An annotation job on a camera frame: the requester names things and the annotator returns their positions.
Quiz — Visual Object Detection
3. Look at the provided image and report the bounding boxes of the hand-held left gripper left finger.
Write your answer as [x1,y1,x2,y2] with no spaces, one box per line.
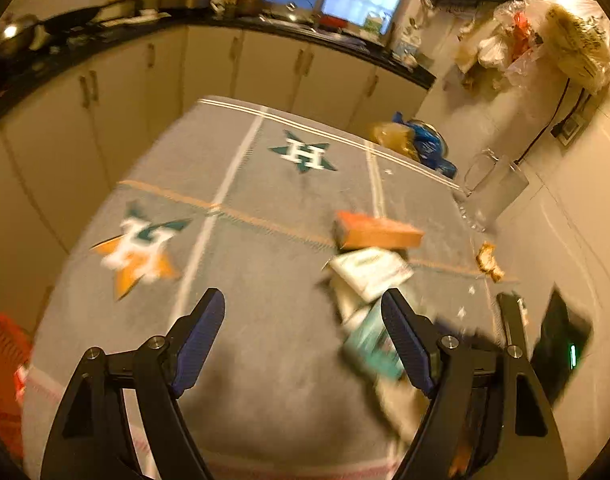
[41,288,227,480]

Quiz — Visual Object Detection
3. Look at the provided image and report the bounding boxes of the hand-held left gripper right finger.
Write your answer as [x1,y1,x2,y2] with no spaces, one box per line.
[381,287,569,480]

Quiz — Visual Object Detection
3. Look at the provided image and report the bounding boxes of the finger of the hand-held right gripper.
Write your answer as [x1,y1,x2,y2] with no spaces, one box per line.
[496,291,531,357]

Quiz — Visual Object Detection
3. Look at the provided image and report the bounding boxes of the blue cartoon tissue pack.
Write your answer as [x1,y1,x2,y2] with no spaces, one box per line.
[342,301,407,382]

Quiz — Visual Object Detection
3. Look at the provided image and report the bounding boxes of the white cardboard box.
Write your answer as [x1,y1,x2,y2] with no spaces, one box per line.
[329,248,416,305]

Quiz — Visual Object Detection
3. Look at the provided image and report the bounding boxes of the orange cardboard box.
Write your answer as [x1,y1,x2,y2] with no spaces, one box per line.
[333,210,426,252]

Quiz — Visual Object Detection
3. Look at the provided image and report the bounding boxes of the red plastic basket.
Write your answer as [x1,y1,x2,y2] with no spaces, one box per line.
[0,312,34,462]

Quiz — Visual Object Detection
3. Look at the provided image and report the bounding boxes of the brown food scrap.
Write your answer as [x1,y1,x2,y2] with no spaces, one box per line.
[474,240,507,282]

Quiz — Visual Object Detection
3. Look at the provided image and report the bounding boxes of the clear plastic pitcher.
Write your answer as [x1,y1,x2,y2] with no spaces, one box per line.
[456,148,529,234]

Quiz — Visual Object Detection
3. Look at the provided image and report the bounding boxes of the grey star print tablecloth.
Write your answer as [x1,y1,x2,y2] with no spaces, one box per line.
[22,96,507,480]

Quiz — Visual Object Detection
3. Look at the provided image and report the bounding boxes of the blue plastic bag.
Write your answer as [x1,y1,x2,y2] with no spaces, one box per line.
[392,111,459,179]

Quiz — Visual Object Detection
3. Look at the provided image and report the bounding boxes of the yellow plastic bag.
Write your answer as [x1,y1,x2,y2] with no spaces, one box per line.
[369,121,419,159]

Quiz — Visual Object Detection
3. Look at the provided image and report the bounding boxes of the cream lower cabinets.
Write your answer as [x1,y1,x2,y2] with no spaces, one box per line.
[0,24,432,333]

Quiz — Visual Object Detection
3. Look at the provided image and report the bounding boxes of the hanging plastic bags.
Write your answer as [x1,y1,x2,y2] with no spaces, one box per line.
[454,0,610,95]

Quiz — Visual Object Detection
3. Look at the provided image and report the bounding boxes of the black kitchen countertop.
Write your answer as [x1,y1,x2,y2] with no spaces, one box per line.
[0,12,437,128]

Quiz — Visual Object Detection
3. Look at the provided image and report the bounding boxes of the black wok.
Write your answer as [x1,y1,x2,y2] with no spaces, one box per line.
[41,1,136,37]

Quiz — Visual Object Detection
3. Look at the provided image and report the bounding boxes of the steel pot with lid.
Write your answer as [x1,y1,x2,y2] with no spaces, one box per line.
[0,13,42,62]

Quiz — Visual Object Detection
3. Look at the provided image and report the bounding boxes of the wall socket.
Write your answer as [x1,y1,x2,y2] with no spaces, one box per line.
[550,112,589,148]

